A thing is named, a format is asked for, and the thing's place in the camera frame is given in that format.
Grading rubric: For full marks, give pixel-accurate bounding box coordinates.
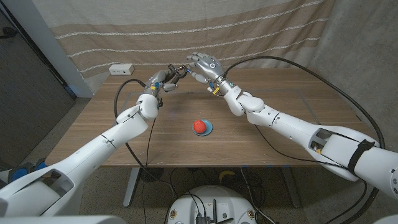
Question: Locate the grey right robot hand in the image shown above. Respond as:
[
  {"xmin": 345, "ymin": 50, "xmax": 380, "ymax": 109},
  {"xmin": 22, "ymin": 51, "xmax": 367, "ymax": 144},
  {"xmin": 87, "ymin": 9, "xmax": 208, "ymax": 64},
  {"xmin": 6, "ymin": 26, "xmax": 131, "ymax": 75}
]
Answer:
[{"xmin": 185, "ymin": 52, "xmax": 233, "ymax": 94}]

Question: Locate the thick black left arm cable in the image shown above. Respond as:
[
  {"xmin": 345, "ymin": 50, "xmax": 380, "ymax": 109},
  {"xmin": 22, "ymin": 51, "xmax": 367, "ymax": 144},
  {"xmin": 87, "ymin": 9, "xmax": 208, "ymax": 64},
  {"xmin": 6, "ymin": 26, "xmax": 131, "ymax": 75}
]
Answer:
[{"xmin": 113, "ymin": 78, "xmax": 178, "ymax": 224}]

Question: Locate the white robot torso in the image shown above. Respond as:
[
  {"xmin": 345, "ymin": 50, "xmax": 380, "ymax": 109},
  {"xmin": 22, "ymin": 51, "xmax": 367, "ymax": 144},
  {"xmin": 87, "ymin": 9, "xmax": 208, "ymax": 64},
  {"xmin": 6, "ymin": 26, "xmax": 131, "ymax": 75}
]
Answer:
[{"xmin": 0, "ymin": 215, "xmax": 398, "ymax": 224}]

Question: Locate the round black floor fan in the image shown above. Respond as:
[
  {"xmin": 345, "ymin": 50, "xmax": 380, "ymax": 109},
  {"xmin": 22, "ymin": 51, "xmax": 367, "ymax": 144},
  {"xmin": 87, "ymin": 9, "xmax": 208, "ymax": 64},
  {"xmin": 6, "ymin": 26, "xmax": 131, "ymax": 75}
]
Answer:
[{"xmin": 139, "ymin": 167, "xmax": 165, "ymax": 183}]

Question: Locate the beige striped backdrop cloth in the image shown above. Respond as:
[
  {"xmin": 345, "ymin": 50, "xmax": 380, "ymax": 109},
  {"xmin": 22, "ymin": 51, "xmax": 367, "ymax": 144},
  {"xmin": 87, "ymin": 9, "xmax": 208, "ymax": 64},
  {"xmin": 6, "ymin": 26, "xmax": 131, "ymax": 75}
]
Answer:
[{"xmin": 30, "ymin": 0, "xmax": 337, "ymax": 79}]

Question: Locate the black door handle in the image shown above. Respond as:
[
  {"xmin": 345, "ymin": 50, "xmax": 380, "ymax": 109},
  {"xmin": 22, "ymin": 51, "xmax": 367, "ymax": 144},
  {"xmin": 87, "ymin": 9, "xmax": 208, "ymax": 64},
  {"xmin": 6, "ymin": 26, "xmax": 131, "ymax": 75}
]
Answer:
[{"xmin": 0, "ymin": 27, "xmax": 18, "ymax": 40}]

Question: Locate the blue black padded item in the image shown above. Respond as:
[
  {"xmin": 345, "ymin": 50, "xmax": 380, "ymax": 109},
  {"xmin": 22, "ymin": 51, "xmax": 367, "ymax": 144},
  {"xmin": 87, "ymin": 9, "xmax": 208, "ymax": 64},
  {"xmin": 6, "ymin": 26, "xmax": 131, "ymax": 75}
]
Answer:
[
  {"xmin": 32, "ymin": 158, "xmax": 48, "ymax": 171},
  {"xmin": 8, "ymin": 167, "xmax": 28, "ymax": 184}
]

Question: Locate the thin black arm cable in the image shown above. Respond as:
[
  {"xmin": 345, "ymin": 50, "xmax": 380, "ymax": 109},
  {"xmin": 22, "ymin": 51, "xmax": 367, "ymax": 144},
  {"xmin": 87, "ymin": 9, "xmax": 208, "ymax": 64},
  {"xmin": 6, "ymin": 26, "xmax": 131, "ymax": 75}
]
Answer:
[
  {"xmin": 141, "ymin": 119, "xmax": 157, "ymax": 224},
  {"xmin": 254, "ymin": 124, "xmax": 349, "ymax": 170}
]

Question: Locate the yellow curved floor object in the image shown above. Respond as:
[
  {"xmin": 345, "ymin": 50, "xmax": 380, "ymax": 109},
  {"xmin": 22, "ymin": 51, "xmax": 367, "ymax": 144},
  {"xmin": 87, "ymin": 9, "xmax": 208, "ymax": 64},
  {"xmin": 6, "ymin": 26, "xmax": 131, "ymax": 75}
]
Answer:
[{"xmin": 218, "ymin": 170, "xmax": 236, "ymax": 184}]

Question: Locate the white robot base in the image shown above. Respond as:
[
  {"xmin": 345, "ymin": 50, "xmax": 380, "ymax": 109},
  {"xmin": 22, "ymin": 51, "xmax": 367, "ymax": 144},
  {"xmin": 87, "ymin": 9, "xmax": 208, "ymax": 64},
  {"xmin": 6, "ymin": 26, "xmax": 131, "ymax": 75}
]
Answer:
[{"xmin": 167, "ymin": 185, "xmax": 257, "ymax": 224}]

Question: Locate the dark grey door panel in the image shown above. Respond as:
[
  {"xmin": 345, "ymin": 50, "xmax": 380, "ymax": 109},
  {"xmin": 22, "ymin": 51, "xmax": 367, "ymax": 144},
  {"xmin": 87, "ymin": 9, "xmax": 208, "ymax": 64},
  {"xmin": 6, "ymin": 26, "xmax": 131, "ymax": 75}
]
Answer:
[{"xmin": 0, "ymin": 9, "xmax": 77, "ymax": 170}]

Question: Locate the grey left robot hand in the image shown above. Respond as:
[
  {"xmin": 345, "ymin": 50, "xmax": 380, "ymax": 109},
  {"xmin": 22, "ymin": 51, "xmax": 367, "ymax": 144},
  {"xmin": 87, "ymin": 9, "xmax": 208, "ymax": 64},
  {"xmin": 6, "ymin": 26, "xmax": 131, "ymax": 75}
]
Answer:
[{"xmin": 145, "ymin": 68, "xmax": 180, "ymax": 98}]

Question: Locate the white door frame post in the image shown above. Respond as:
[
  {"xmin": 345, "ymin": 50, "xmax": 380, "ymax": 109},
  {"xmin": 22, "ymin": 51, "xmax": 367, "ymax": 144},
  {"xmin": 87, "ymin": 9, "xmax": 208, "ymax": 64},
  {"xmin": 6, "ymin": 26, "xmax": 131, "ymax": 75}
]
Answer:
[{"xmin": 2, "ymin": 0, "xmax": 94, "ymax": 98}]

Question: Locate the red stress ball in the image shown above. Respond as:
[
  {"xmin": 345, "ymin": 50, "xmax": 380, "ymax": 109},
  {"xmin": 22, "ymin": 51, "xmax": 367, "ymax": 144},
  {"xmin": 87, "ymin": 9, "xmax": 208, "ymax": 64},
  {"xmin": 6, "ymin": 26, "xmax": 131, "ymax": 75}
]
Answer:
[{"xmin": 193, "ymin": 119, "xmax": 207, "ymax": 134}]

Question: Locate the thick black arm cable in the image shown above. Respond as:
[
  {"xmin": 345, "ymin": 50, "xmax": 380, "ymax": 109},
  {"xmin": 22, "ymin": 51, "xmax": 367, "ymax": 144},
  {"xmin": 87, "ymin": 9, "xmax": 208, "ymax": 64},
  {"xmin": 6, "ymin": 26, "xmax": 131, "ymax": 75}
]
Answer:
[
  {"xmin": 113, "ymin": 78, "xmax": 178, "ymax": 224},
  {"xmin": 223, "ymin": 55, "xmax": 386, "ymax": 224}
]

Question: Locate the small blue plate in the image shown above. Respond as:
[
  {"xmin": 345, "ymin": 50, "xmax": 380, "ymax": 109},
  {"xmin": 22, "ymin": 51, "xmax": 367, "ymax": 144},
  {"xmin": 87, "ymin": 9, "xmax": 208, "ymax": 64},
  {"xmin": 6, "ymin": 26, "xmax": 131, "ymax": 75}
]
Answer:
[{"xmin": 192, "ymin": 119, "xmax": 214, "ymax": 137}]

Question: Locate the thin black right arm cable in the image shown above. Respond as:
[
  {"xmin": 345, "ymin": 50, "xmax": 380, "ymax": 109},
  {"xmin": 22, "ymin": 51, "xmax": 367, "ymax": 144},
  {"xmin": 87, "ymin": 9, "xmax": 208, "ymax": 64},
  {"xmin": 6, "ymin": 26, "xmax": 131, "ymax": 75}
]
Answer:
[{"xmin": 254, "ymin": 124, "xmax": 349, "ymax": 170}]

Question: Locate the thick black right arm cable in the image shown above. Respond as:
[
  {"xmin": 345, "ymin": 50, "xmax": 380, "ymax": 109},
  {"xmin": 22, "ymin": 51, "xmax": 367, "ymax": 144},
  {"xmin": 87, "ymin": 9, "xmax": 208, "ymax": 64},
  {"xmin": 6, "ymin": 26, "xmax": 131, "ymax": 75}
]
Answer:
[{"xmin": 223, "ymin": 55, "xmax": 386, "ymax": 224}]

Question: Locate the black hand grip exerciser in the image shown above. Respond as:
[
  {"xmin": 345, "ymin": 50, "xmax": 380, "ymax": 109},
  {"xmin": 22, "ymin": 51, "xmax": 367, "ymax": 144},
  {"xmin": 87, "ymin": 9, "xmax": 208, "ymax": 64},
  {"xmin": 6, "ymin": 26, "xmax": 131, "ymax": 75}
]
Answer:
[{"xmin": 167, "ymin": 63, "xmax": 188, "ymax": 85}]

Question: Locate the metal table leg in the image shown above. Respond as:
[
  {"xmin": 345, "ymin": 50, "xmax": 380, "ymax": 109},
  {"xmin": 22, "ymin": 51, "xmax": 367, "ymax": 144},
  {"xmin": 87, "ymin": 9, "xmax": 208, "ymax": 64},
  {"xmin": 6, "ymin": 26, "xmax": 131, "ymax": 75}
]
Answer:
[
  {"xmin": 123, "ymin": 167, "xmax": 141, "ymax": 208},
  {"xmin": 281, "ymin": 167, "xmax": 302, "ymax": 208}
]

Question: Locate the white power strip box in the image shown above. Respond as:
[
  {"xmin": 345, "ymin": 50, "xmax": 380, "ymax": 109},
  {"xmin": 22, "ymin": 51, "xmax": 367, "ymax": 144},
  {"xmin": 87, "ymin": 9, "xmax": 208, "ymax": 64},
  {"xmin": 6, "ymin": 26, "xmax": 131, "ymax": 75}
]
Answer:
[{"xmin": 108, "ymin": 63, "xmax": 135, "ymax": 76}]

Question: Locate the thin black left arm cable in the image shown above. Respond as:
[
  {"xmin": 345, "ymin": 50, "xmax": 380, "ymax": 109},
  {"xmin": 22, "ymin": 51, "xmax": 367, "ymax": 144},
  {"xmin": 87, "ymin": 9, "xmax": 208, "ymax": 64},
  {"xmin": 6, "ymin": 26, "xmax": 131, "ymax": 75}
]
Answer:
[{"xmin": 141, "ymin": 119, "xmax": 157, "ymax": 224}]

